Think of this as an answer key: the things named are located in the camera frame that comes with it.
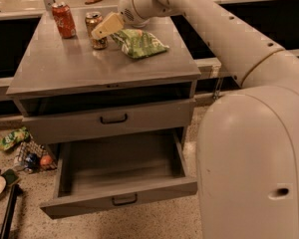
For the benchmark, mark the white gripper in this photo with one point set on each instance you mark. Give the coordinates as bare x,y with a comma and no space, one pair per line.
128,9

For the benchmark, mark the orange gold soda can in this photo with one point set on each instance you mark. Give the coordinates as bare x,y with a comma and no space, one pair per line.
92,19

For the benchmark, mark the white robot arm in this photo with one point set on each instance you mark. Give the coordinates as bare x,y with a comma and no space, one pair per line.
247,149

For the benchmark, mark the red soda can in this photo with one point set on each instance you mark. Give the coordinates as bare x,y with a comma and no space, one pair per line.
64,20

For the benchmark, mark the grey drawer cabinet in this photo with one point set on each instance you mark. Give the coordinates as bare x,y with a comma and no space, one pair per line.
58,76

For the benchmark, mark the closed grey top drawer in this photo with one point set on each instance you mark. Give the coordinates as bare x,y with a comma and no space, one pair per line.
109,122

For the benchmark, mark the open grey middle drawer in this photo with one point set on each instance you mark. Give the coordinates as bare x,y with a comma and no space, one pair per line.
112,172

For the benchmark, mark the blue can in basket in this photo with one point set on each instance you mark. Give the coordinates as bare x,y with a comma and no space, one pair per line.
31,162

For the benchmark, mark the white bowl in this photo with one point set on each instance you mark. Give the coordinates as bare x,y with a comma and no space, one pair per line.
140,25

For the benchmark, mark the orange fruit in basket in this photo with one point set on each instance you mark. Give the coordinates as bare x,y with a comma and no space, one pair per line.
46,162

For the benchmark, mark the green chip bag on floor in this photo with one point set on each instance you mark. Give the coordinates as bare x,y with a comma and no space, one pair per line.
13,138

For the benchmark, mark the green sponge on floor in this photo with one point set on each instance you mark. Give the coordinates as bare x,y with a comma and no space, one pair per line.
11,177

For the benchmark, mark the black stand on floor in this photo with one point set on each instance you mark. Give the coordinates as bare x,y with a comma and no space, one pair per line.
7,221

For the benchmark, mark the wire basket on floor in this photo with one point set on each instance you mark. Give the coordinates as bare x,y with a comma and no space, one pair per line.
30,147

